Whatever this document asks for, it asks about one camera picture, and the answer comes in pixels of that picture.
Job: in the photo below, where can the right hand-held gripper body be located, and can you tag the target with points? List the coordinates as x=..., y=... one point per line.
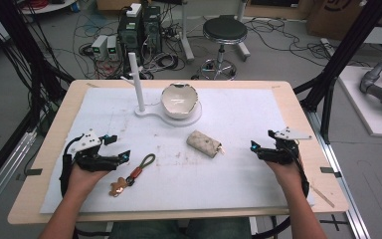
x=283, y=154

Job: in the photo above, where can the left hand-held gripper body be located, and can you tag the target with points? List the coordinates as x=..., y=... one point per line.
x=85, y=142

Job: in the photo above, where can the person's right hand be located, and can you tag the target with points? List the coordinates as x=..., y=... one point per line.
x=288, y=176

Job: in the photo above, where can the person's left hand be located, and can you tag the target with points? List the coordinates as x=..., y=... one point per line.
x=84, y=181

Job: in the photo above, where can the dark tape strip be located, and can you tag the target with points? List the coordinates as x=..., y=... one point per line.
x=33, y=172
x=330, y=171

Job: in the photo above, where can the white table mat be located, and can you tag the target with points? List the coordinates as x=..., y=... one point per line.
x=212, y=179

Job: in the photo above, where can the beige key pouch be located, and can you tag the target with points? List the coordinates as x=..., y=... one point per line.
x=204, y=143

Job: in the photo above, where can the thin wooden stick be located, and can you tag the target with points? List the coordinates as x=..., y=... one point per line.
x=322, y=196

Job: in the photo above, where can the white eggshell-shaped bowl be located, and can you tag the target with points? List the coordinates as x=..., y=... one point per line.
x=179, y=101

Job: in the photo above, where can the white floor board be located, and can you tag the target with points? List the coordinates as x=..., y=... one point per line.
x=361, y=109

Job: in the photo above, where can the grey power supply unit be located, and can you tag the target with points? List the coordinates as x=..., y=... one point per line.
x=112, y=47
x=99, y=46

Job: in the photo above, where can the person's legs in jeans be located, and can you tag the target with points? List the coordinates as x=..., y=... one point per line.
x=179, y=229

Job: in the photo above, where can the black computer tower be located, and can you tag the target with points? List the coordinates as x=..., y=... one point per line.
x=152, y=28
x=129, y=33

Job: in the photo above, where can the black round stool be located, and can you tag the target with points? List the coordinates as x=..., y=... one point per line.
x=225, y=30

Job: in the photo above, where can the cardboard box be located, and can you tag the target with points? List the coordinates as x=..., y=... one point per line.
x=336, y=18

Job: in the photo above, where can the aluminium rail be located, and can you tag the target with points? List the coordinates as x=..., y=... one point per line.
x=3, y=172
x=338, y=172

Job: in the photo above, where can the white stand with post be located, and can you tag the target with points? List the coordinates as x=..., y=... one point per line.
x=138, y=86

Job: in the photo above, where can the black metal frame post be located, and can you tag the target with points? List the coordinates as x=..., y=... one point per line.
x=16, y=49
x=348, y=46

